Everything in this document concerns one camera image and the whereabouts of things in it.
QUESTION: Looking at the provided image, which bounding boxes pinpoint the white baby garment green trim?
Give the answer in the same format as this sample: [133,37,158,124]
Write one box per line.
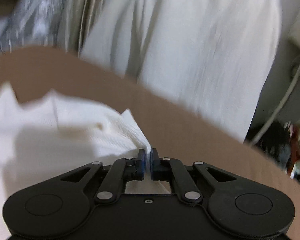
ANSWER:
[0,81,172,195]

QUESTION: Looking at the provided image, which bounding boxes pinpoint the dark clothes pile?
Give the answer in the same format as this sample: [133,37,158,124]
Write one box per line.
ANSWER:
[255,121,300,175]

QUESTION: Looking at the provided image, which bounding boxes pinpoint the white hanging curtain cloth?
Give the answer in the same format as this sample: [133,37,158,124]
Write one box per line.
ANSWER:
[57,0,281,141]

